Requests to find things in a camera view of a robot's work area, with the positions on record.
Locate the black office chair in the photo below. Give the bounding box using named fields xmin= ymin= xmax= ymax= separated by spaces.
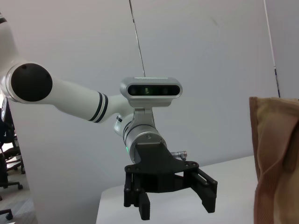
xmin=0 ymin=208 xmax=14 ymax=220
xmin=0 ymin=98 xmax=26 ymax=190

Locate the khaki canvas food bag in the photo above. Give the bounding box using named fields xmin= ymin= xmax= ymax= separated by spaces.
xmin=249 ymin=96 xmax=299 ymax=224

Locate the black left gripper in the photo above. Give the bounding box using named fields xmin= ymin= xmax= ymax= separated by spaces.
xmin=123 ymin=141 xmax=218 ymax=221

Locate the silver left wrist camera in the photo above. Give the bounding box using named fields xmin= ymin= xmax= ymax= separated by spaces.
xmin=120 ymin=76 xmax=183 ymax=128

